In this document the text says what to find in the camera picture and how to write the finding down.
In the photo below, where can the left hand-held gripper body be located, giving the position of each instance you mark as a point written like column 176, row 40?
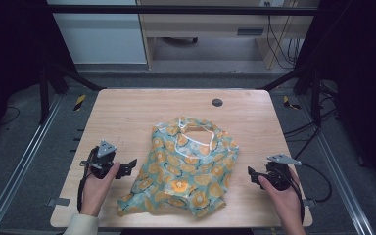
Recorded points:
column 102, row 161

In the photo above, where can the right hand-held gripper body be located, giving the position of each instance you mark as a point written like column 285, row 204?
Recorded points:
column 278, row 176

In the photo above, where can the orange floral cloth bag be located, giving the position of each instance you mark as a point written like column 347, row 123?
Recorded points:
column 182, row 169

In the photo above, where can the person's right hand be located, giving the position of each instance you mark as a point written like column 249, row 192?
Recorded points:
column 287, row 202

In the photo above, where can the person's left hand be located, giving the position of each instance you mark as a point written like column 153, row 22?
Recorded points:
column 93, row 194

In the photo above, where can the grey round table grommet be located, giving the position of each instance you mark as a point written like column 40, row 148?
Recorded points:
column 217, row 102

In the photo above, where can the black metal stand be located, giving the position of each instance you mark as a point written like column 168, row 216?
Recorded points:
column 44, row 94
column 316, row 98

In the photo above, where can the white cabinet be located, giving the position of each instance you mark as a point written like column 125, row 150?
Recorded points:
column 101, row 36

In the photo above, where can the black curtain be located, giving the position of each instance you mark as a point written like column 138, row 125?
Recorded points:
column 9, row 49
column 362, row 65

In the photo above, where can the light wooden desk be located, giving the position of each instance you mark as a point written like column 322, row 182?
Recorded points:
column 205, row 23

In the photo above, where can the grey metal bracket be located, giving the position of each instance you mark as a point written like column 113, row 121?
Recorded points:
column 58, row 201
column 310, row 203

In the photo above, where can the aluminium floor rail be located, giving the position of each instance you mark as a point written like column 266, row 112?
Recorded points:
column 23, row 163
column 339, row 173

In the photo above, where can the black horizontal frame bar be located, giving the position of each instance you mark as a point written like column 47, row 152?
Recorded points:
column 176, row 9

